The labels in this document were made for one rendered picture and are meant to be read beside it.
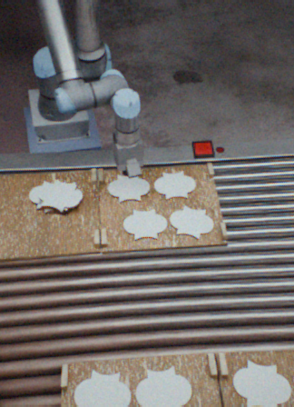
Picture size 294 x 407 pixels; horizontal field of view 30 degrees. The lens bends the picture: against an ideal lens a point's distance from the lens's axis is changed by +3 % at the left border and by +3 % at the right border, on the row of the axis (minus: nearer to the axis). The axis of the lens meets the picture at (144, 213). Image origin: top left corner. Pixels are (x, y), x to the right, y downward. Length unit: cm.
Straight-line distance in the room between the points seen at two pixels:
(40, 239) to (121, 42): 257
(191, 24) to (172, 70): 52
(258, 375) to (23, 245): 80
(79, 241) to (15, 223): 22
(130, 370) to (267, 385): 36
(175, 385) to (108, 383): 18
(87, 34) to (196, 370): 111
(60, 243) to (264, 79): 245
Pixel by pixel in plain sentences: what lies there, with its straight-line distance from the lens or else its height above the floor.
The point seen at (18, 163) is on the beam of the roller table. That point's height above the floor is 92.
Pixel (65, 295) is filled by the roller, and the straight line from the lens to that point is 167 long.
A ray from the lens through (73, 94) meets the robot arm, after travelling 164.
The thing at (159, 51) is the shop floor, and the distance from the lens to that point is 405.
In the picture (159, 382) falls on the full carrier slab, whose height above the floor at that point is 95.
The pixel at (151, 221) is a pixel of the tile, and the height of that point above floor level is 95.
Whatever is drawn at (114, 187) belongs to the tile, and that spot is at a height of 95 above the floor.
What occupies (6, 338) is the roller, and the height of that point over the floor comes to 91.
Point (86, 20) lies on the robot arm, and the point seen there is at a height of 134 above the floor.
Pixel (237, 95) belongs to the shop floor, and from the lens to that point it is 373.
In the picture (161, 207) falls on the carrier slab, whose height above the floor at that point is 94.
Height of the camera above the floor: 236
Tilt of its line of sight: 52 degrees down
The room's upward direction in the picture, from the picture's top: 1 degrees clockwise
